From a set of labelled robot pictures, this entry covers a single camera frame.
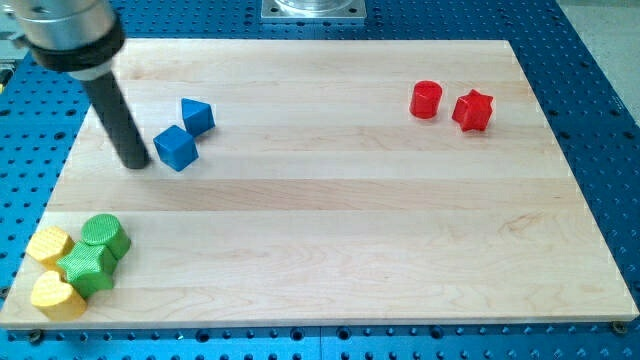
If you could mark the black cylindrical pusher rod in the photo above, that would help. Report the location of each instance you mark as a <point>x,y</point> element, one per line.
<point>113,112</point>

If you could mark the blue cube block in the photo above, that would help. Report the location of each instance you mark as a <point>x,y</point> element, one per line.
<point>176,148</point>

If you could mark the blue perforated metal table plate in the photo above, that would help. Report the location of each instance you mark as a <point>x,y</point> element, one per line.
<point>42,110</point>

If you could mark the blue triangular prism block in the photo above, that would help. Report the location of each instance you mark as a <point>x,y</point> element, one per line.
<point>197,116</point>

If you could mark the green cylinder block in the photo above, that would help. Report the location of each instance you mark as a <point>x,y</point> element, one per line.
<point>106,230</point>

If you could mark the light wooden board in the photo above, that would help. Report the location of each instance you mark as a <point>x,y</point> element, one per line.
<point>319,199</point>

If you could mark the yellow hexagon block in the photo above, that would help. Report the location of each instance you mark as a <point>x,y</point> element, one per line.
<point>48,245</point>

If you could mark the green star block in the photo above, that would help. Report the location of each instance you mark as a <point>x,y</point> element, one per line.
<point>89,268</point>

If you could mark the yellow heart block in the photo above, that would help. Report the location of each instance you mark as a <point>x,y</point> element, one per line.
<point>56,299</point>

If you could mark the red cylinder block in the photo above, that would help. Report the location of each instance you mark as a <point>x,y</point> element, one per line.
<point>425,100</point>

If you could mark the red star block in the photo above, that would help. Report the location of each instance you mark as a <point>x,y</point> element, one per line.
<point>473,111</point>

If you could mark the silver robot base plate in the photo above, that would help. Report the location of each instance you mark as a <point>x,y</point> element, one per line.
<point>291,11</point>

